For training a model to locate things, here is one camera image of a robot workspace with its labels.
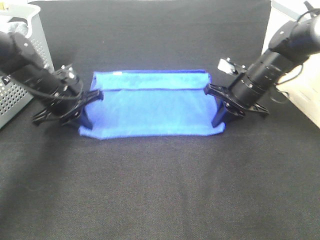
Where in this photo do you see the blue microfiber towel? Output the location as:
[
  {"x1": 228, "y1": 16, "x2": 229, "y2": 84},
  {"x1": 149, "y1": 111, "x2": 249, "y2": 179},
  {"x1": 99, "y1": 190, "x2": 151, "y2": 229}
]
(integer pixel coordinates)
[{"x1": 78, "y1": 69, "x2": 225, "y2": 140}]

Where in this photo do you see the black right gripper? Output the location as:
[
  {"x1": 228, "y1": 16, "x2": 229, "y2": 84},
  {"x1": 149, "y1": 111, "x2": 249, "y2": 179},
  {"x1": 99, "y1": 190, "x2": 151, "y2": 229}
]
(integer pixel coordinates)
[{"x1": 203, "y1": 83, "x2": 270, "y2": 128}]

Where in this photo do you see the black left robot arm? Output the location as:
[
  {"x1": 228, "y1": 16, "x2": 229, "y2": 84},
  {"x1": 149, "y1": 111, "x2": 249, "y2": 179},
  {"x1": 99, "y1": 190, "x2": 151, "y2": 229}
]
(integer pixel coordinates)
[{"x1": 0, "y1": 32, "x2": 104, "y2": 130}]

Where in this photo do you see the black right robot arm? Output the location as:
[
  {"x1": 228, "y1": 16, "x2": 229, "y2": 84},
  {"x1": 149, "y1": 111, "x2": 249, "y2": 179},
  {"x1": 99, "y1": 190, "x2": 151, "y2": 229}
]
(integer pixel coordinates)
[{"x1": 204, "y1": 16, "x2": 320, "y2": 127}]

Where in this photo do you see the white plastic storage bin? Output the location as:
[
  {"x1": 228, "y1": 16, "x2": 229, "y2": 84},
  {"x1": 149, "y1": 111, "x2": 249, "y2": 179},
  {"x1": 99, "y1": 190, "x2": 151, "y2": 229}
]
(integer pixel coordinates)
[{"x1": 262, "y1": 0, "x2": 320, "y2": 127}]

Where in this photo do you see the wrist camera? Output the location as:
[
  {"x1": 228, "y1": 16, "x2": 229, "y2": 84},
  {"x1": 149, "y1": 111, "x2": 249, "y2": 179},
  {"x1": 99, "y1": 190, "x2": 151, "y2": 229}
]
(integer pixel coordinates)
[
  {"x1": 217, "y1": 57, "x2": 247, "y2": 76},
  {"x1": 53, "y1": 64, "x2": 80, "y2": 86}
]

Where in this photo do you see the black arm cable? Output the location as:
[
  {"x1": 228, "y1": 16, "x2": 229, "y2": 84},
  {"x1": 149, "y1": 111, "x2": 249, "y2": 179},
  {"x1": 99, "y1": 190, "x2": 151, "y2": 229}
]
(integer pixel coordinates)
[
  {"x1": 0, "y1": 71, "x2": 85, "y2": 102},
  {"x1": 268, "y1": 0, "x2": 320, "y2": 105}
]

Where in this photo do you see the grey perforated plastic basket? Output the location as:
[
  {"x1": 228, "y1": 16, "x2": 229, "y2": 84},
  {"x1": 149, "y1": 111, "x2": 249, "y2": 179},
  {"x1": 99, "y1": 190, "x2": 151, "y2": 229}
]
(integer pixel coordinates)
[{"x1": 0, "y1": 0, "x2": 54, "y2": 127}]

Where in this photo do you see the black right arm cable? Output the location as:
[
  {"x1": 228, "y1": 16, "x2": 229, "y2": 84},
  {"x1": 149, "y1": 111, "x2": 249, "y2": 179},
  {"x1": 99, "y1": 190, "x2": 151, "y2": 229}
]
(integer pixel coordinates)
[{"x1": 268, "y1": 0, "x2": 320, "y2": 105}]

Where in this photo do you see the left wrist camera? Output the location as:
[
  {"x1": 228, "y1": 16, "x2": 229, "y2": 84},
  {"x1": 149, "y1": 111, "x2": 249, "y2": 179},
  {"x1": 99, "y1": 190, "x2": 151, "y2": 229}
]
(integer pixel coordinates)
[{"x1": 53, "y1": 64, "x2": 80, "y2": 86}]

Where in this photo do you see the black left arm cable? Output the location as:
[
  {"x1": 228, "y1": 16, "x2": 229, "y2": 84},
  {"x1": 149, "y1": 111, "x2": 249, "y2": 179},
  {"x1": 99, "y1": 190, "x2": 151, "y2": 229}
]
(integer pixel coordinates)
[{"x1": 0, "y1": 71, "x2": 85, "y2": 102}]

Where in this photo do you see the black table cloth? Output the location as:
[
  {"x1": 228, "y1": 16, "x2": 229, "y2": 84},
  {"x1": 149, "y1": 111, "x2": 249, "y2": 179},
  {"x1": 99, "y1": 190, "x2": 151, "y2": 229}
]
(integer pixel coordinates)
[{"x1": 0, "y1": 0, "x2": 320, "y2": 240}]

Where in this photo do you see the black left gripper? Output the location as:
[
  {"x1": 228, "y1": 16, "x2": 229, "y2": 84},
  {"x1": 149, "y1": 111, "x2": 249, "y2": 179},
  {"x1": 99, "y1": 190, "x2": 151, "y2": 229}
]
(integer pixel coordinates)
[{"x1": 32, "y1": 90, "x2": 104, "y2": 130}]

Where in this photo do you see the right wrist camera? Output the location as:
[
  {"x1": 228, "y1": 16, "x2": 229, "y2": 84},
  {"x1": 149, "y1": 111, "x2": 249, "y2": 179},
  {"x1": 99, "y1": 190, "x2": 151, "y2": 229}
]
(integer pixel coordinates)
[{"x1": 217, "y1": 57, "x2": 247, "y2": 76}]

